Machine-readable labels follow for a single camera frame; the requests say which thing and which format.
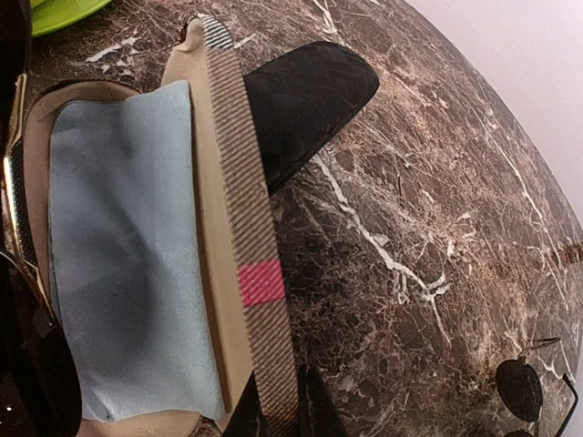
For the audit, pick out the green plate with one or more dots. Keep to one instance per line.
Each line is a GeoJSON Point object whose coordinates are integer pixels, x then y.
{"type": "Point", "coordinates": [49, 16]}

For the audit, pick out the black quilted glasses case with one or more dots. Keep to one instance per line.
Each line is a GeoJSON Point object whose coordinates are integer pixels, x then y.
{"type": "Point", "coordinates": [301, 100]}

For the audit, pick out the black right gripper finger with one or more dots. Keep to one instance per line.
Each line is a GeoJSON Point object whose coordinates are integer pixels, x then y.
{"type": "Point", "coordinates": [318, 415]}

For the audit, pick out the black round sunglasses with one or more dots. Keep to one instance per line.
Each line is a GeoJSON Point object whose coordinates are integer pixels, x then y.
{"type": "Point", "coordinates": [519, 387]}

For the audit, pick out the blue cleaning cloth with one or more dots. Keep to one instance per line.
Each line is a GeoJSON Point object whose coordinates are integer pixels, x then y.
{"type": "Point", "coordinates": [124, 256]}

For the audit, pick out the gold frame sunglasses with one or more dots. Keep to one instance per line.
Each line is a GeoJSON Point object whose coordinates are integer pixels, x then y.
{"type": "Point", "coordinates": [40, 393]}

